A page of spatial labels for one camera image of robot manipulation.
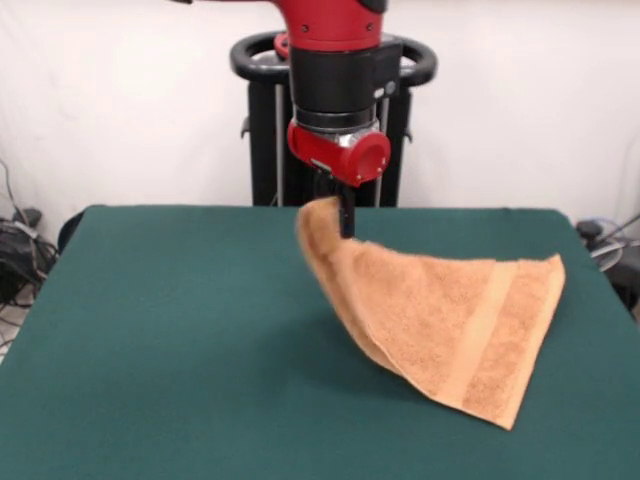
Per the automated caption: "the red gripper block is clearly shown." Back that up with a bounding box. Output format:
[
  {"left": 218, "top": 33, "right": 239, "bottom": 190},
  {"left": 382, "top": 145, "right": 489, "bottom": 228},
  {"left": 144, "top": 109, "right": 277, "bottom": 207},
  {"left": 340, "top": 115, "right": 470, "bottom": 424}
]
[{"left": 286, "top": 122, "right": 392, "bottom": 239}]

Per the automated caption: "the orange terry towel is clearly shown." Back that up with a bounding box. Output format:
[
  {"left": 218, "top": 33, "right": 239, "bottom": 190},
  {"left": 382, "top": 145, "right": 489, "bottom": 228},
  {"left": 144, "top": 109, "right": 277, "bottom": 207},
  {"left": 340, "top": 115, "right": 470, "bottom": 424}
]
[{"left": 294, "top": 196, "right": 567, "bottom": 431}]

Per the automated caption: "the dark green tablecloth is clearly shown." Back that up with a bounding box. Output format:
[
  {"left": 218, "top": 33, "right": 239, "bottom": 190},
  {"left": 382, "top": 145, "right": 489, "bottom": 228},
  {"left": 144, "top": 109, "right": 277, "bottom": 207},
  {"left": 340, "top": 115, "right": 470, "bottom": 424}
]
[{"left": 0, "top": 203, "right": 640, "bottom": 480}]

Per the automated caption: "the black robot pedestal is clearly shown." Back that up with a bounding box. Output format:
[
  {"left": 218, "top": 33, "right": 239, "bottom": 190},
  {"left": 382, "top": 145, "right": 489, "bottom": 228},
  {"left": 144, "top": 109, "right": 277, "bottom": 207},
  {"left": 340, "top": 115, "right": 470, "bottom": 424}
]
[{"left": 229, "top": 30, "right": 439, "bottom": 208}]

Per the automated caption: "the black cable tangle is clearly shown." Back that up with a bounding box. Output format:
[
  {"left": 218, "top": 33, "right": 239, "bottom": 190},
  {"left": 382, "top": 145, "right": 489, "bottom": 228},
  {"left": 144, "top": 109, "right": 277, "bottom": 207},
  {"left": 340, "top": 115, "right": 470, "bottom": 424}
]
[
  {"left": 0, "top": 159, "right": 60, "bottom": 351},
  {"left": 574, "top": 214, "right": 640, "bottom": 311}
]

